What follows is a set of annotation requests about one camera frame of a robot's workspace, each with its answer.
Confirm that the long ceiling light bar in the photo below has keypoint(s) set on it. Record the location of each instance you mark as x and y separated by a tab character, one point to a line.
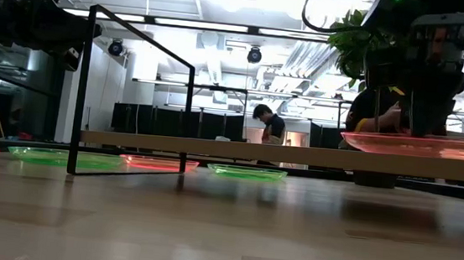
201	24

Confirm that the green potted plant black pot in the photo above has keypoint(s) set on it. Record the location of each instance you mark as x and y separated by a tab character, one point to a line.
349	43

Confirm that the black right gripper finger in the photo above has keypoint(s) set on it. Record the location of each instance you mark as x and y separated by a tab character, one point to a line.
435	118
412	116

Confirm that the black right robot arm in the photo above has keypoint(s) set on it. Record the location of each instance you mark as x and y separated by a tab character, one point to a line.
437	2

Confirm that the black background rig frame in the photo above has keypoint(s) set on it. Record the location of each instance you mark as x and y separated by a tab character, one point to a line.
189	86

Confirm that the wooden shelf black metal frame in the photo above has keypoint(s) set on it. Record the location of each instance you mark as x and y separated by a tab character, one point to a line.
255	152

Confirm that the black round ceiling spotlight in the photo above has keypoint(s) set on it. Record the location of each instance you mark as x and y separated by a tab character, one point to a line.
115	47
254	55

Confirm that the black office partition row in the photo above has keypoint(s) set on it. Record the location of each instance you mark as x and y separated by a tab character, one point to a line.
165	120

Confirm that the translucent green plastic plate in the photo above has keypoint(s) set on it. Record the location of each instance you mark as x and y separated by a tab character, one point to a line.
247	173
36	156

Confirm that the person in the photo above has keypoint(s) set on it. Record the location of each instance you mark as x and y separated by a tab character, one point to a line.
364	112
274	129

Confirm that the black aluminium table frame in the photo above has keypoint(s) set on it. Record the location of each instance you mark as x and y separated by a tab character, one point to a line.
321	173

